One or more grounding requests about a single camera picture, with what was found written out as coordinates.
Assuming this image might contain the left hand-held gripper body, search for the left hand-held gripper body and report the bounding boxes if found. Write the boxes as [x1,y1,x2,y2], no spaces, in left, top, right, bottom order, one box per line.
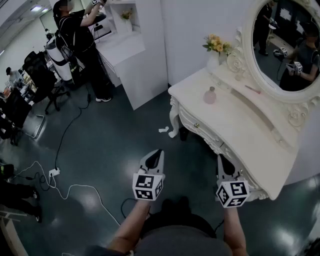
[132,166,166,202]

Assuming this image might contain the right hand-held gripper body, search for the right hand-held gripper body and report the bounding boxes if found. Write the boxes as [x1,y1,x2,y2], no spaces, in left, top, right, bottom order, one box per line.
[216,173,251,209]

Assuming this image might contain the person's right forearm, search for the person's right forearm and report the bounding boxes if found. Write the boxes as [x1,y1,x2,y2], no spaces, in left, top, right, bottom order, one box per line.
[222,206,249,256]

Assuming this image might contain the person's left forearm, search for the person's left forearm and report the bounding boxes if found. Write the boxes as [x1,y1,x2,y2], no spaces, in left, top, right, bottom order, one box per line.
[107,199,151,252]

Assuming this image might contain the white dressing table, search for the white dressing table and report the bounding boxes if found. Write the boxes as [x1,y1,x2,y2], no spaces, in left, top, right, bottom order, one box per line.
[167,62,301,202]

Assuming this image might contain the person's black trousers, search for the person's black trousers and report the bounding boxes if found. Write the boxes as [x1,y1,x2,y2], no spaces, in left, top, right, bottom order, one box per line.
[139,196,217,239]

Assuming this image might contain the person's grey shirt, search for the person's grey shirt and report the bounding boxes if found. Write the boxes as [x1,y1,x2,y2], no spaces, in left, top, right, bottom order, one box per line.
[83,224,234,256]

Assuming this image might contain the white vase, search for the white vase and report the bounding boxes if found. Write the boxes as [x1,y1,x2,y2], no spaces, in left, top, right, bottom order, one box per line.
[206,51,221,73]

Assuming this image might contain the white cabinet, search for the white cabinet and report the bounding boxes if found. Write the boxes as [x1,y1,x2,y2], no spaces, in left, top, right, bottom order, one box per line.
[94,0,169,111]

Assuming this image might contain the yellow flower bouquet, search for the yellow flower bouquet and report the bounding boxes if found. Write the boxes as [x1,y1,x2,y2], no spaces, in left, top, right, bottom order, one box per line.
[202,33,233,55]

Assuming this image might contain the white backpack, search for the white backpack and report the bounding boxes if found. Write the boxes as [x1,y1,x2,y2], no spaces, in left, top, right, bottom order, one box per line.
[44,36,79,82]

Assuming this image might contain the black office chair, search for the black office chair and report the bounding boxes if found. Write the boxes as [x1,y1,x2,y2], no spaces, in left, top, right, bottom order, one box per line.
[21,51,71,116]

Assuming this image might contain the oval white-framed mirror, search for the oval white-framed mirror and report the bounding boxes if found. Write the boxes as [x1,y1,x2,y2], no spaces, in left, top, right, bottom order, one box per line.
[233,0,320,132]

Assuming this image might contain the small flower bunch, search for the small flower bunch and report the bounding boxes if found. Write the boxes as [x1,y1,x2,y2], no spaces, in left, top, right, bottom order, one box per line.
[120,8,134,21]

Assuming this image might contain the black and white appliance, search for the black and white appliance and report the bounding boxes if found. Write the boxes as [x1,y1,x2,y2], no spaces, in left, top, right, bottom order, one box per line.
[87,11,112,39]

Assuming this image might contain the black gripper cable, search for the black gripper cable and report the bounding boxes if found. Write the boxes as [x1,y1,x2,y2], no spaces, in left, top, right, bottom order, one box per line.
[120,197,151,220]

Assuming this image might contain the white cable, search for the white cable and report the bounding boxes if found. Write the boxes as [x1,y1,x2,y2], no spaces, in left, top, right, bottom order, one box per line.
[11,160,121,226]

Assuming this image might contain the black floor cable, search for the black floor cable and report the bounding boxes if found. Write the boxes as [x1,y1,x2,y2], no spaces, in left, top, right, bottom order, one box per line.
[54,83,92,171]

